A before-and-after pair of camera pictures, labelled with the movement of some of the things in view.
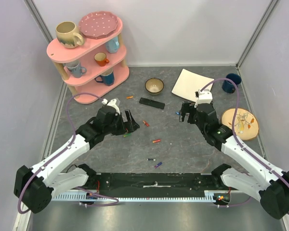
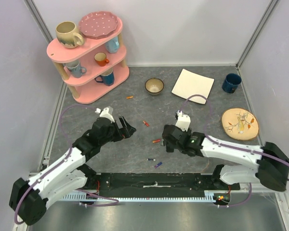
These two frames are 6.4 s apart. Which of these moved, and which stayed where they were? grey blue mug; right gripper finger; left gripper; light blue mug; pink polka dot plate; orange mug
Moved: right gripper finger; left gripper
Stayed: light blue mug; grey blue mug; pink polka dot plate; orange mug
